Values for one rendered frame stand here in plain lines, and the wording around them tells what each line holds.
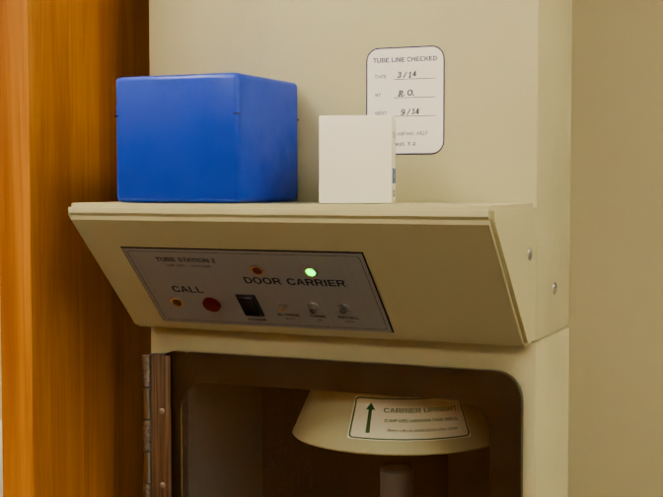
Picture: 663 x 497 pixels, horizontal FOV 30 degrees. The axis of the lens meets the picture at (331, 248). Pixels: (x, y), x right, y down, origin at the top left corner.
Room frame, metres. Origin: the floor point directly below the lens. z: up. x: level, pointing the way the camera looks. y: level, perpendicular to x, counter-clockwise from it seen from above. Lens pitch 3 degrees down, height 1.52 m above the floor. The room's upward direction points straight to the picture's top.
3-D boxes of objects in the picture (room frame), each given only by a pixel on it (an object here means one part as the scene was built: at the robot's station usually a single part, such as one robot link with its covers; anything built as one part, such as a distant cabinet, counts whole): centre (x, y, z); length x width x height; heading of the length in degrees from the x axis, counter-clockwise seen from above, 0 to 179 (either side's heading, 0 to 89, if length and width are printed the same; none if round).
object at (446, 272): (0.89, 0.02, 1.46); 0.32 x 0.11 x 0.10; 67
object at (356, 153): (0.87, -0.02, 1.54); 0.05 x 0.05 x 0.06; 85
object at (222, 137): (0.92, 0.09, 1.56); 0.10 x 0.10 x 0.09; 67
